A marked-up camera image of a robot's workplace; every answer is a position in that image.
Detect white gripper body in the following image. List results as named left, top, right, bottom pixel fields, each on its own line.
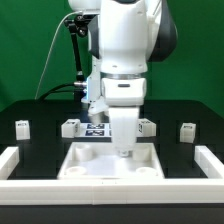
left=102, top=78, right=147, bottom=157

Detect white square table top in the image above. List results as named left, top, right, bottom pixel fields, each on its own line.
left=57, top=142, right=164, bottom=179

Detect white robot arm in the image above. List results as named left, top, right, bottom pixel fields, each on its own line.
left=68, top=0, right=177, bottom=157

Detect sheet of four fiducial tags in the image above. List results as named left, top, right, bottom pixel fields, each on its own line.
left=78, top=123, right=111, bottom=137

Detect white u-shaped fence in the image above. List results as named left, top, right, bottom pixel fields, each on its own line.
left=0, top=147, right=224, bottom=205

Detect black base cables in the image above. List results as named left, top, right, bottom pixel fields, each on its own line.
left=39, top=81, right=88, bottom=101

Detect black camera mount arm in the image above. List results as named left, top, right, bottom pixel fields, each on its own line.
left=64, top=15, right=90, bottom=81

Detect white camera cable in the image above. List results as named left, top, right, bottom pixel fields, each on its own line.
left=34, top=10, right=84, bottom=100

